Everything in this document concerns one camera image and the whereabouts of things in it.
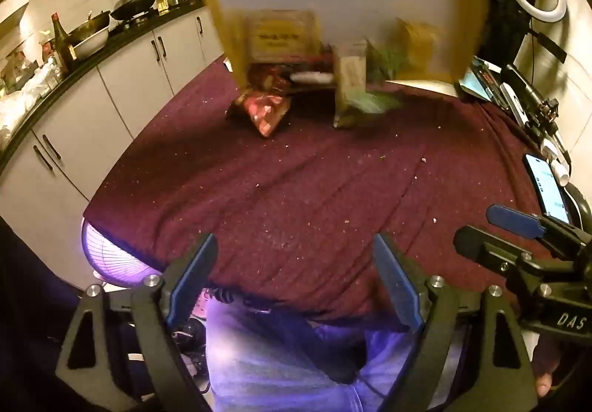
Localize white kitchen cabinets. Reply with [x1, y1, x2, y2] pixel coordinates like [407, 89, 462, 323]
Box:
[0, 7, 227, 289]

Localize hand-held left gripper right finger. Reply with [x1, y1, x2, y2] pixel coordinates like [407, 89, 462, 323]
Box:
[372, 233, 539, 412]

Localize person's right hand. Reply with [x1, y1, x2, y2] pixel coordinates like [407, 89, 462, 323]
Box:
[534, 368, 556, 399]

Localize blue notebook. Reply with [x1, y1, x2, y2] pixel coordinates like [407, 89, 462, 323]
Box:
[459, 58, 502, 103]

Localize clear plastic bags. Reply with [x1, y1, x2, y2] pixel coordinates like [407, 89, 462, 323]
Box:
[0, 48, 63, 137]

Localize white charger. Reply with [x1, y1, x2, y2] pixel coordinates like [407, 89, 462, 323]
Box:
[539, 138, 571, 187]

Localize long white snack packet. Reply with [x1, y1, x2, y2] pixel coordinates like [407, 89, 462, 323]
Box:
[290, 72, 334, 85]

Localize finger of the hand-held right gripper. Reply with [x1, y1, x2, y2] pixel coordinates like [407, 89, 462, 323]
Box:
[487, 204, 549, 241]
[453, 224, 525, 276]

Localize black wok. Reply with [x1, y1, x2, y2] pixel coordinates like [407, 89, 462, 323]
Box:
[110, 0, 176, 21]

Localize smartphone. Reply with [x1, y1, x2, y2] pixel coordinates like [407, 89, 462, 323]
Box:
[522, 153, 573, 226]

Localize black camera gadget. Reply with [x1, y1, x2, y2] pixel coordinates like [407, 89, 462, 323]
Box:
[501, 64, 562, 145]

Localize yellow label snack packet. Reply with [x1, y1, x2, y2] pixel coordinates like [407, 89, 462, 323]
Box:
[243, 10, 320, 66]

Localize black kitchen countertop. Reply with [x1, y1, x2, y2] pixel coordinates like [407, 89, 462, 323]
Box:
[0, 0, 206, 163]

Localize dark sauce bottle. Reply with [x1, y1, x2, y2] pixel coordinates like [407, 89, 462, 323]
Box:
[51, 13, 77, 71]

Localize metal bowl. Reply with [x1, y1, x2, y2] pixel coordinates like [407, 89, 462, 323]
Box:
[68, 10, 112, 60]

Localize yellow green snack packet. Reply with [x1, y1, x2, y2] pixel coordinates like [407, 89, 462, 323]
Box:
[391, 18, 445, 80]

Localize electric fan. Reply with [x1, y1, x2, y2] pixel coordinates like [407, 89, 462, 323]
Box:
[81, 217, 164, 289]

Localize red patterned snack packet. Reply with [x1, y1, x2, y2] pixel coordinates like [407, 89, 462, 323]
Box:
[226, 88, 293, 140]

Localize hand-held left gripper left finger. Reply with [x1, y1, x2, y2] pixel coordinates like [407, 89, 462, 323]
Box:
[55, 233, 218, 412]

